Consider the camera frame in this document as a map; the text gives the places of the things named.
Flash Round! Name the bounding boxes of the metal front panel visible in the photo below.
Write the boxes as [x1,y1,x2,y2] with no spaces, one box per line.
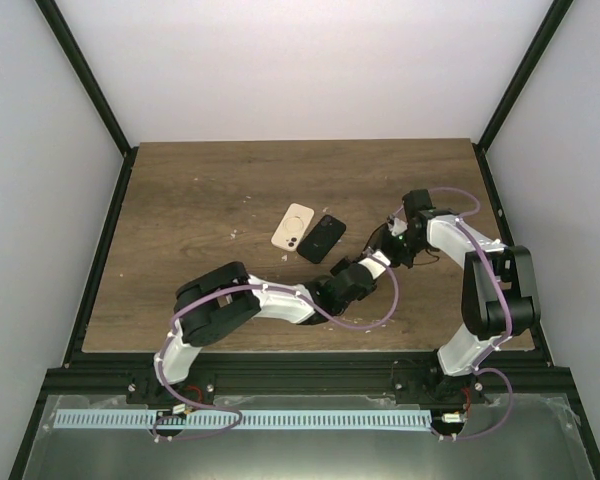
[22,394,594,479]

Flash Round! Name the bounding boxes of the beige cased phone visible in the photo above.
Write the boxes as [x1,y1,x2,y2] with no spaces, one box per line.
[271,203,314,252]

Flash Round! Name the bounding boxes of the black cased phone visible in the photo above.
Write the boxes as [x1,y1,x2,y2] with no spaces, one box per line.
[297,215,346,264]

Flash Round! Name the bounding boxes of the right black frame post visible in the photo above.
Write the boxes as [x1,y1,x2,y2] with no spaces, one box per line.
[473,0,574,154]

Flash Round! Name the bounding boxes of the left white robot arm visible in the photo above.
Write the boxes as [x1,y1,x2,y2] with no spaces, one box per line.
[148,251,389,404]

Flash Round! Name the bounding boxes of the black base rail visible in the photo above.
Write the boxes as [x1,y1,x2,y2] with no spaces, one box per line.
[41,351,577,408]

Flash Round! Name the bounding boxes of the left black frame post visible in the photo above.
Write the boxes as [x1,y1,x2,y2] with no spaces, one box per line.
[34,0,133,159]

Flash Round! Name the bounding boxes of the black frame post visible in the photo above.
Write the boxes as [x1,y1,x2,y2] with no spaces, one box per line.
[473,0,574,154]
[34,0,133,159]

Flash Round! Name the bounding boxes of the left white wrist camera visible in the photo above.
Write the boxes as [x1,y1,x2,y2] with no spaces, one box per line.
[359,250,390,280]

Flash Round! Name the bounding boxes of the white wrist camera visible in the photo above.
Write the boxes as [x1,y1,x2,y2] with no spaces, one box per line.
[359,250,390,280]
[387,215,408,237]

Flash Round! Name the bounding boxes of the light blue slotted cable duct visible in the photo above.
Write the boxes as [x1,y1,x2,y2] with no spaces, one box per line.
[53,409,432,432]

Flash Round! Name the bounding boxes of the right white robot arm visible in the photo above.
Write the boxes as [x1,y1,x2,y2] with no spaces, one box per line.
[385,187,541,403]

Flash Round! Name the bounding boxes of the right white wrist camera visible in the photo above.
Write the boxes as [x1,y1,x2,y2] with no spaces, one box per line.
[387,215,408,237]

